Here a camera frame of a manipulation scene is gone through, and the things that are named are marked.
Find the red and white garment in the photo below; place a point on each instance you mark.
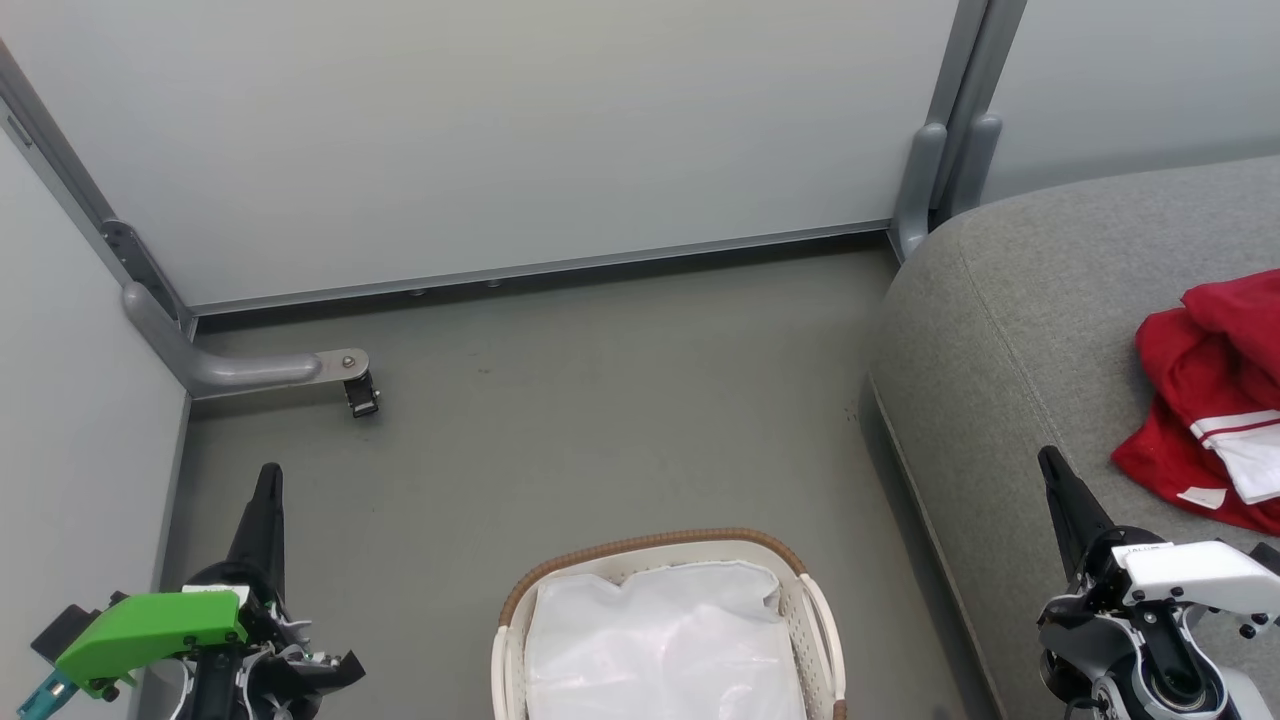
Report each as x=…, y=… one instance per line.
x=1190, y=370

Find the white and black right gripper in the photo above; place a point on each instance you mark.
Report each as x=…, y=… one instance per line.
x=1190, y=575

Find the dark grey hinge plate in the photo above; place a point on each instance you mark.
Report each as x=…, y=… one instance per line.
x=140, y=270

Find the grey upright partition foot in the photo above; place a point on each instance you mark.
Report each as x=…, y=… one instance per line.
x=915, y=190
x=975, y=160

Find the grey partition bottom rail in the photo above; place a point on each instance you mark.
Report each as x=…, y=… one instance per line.
x=540, y=268

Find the small black caster wheel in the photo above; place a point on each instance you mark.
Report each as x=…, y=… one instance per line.
x=362, y=400

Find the grey fabric sofa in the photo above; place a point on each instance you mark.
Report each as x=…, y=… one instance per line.
x=1020, y=330

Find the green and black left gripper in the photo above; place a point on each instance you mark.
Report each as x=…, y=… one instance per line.
x=150, y=630

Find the grey partition corner post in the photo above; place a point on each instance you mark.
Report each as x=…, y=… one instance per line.
x=60, y=150

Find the white laundry basket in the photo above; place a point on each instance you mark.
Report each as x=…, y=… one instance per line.
x=818, y=650

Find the white plastic bag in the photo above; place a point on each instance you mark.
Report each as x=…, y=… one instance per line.
x=660, y=640

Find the curved grey partition foot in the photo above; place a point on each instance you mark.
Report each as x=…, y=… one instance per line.
x=230, y=370

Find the teal plastic tab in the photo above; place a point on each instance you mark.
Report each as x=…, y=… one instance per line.
x=42, y=695

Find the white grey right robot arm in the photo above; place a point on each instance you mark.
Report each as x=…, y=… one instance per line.
x=1175, y=685

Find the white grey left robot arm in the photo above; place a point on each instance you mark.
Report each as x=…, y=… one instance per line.
x=215, y=700

